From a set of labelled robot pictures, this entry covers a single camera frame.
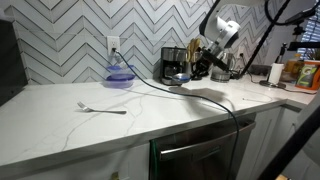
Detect yellow bottle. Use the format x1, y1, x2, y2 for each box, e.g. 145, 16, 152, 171
285, 53, 303, 82

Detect black stereo camera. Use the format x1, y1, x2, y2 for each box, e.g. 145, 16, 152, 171
284, 7, 317, 27

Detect glass steel kettle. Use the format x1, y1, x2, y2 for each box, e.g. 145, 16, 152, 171
210, 51, 237, 83

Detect white wall outlet with plug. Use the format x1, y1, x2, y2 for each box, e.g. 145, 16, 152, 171
236, 45, 246, 60

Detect black low appliance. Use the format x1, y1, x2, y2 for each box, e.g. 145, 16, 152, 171
249, 63, 272, 76

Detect thick black robot cable hose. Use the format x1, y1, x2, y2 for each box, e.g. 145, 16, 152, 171
239, 0, 292, 78

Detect window blinds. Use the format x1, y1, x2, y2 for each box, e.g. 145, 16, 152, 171
296, 14, 320, 61

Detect black cable loop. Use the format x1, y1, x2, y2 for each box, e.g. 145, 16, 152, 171
264, 0, 301, 27

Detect grey base cabinet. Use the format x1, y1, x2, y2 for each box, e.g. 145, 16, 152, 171
236, 105, 320, 180

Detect wooden spoon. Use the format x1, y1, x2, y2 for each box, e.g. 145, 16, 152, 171
191, 37, 202, 63

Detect black pole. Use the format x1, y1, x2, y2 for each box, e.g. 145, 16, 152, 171
258, 106, 320, 180

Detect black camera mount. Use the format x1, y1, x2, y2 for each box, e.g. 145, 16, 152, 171
287, 24, 320, 52

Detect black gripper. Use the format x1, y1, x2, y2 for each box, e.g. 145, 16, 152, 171
189, 49, 231, 81

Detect black microwave oven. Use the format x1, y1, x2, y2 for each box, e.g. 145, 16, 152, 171
0, 19, 29, 107

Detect small purple-lid plastic container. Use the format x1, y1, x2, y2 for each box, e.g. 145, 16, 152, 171
106, 64, 136, 76

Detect silver metal fork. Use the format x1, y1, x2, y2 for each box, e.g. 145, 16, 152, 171
76, 101, 128, 115

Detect stainless steel dishwasher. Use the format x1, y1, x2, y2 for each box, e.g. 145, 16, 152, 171
148, 112, 257, 180

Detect orange green drink mix tub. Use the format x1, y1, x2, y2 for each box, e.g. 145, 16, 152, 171
294, 59, 320, 91

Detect green cloth strip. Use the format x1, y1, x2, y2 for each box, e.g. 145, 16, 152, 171
148, 139, 160, 180

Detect white base cabinet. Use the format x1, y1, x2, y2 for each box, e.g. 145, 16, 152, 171
16, 143, 151, 180

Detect large purple-lid plastic container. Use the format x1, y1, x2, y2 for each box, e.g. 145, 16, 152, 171
103, 73, 137, 89

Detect white paper towel roll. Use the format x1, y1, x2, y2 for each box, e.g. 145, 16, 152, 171
267, 62, 285, 85

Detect black paper towel stand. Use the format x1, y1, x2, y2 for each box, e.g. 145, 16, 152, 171
259, 42, 288, 90

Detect wide wooden spatula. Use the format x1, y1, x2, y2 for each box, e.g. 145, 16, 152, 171
185, 39, 194, 63

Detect thin white wire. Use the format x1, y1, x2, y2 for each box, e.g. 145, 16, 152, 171
242, 89, 275, 103

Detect black steel coffee maker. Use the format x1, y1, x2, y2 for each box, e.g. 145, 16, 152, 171
159, 46, 188, 87

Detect long black power cable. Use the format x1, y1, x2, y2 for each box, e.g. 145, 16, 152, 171
112, 48, 241, 180

